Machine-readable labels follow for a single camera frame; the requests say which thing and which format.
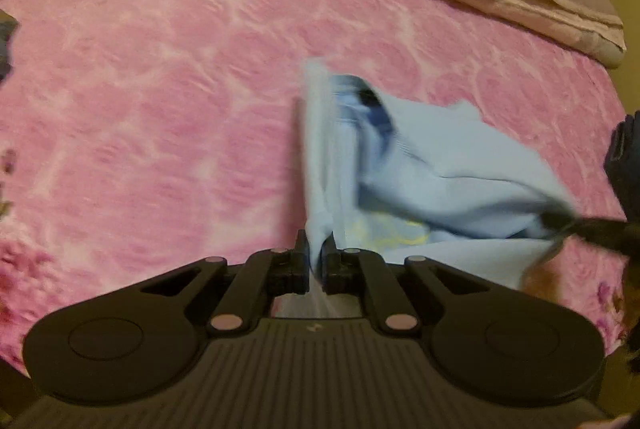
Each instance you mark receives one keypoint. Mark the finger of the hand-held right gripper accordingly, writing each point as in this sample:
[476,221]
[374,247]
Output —
[600,231]

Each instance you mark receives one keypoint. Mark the pink floral blanket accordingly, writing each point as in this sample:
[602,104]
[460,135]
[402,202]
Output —
[150,109]

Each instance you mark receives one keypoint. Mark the light blue shirt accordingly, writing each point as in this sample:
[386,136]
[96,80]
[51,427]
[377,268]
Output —
[450,159]

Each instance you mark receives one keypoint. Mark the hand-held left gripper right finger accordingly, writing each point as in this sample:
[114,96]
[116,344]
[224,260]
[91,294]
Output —
[330,270]

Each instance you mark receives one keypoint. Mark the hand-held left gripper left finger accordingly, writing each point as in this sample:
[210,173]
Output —
[300,265]

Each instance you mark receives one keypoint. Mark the grey-blue clothes pile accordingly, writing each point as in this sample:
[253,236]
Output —
[6,44]

